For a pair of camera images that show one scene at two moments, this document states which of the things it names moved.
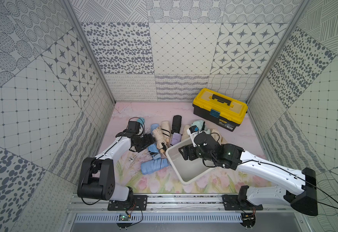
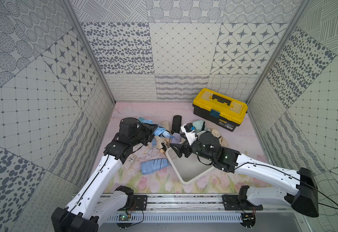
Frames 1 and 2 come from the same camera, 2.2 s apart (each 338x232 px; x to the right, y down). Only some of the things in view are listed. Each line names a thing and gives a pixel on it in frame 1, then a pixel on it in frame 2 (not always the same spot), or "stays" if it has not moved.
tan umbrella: x=160 y=138 stays
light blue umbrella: x=153 y=151 to x=159 y=131
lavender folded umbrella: x=176 y=138 stays
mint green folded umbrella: x=199 y=123 stays
